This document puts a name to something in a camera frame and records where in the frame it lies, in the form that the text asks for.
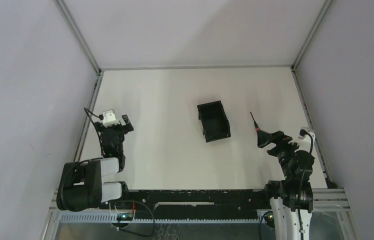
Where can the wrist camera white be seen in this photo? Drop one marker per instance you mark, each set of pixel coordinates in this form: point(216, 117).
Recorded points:
point(306, 137)
point(109, 118)

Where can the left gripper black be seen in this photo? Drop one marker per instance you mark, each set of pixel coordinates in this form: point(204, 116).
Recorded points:
point(114, 129)

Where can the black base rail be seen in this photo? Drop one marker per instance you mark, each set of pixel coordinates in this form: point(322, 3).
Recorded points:
point(201, 204)

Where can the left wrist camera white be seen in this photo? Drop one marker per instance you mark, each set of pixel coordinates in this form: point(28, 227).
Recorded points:
point(109, 118)

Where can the red handled screwdriver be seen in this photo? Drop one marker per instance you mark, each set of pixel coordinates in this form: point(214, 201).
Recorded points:
point(255, 124)

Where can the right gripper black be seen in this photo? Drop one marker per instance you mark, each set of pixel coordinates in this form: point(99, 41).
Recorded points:
point(279, 137)

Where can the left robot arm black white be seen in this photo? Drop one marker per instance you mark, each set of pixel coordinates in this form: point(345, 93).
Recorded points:
point(82, 185)

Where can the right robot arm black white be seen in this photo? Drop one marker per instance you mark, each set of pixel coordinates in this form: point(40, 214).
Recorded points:
point(291, 199)

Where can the black plastic bin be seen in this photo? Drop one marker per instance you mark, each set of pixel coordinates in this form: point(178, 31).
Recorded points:
point(214, 121)

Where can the right circuit board with wires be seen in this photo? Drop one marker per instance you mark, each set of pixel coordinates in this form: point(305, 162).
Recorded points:
point(266, 220)

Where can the circuit board with wires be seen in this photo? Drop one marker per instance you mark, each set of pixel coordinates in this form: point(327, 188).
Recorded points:
point(125, 217)
point(266, 220)

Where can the left aluminium frame rail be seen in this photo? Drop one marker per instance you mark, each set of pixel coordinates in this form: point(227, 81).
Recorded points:
point(86, 122)

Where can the aluminium frame rail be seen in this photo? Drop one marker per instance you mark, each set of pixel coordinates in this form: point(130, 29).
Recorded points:
point(325, 170)
point(86, 122)

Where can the grey slotted cable duct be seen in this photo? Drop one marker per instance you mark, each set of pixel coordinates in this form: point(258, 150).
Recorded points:
point(105, 217)

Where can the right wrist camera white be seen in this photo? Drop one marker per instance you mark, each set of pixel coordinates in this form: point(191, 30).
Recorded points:
point(306, 137)

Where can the right aluminium frame rail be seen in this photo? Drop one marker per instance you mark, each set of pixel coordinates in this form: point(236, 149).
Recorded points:
point(325, 170)

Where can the left circuit board with wires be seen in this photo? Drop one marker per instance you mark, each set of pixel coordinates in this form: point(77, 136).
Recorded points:
point(125, 217)

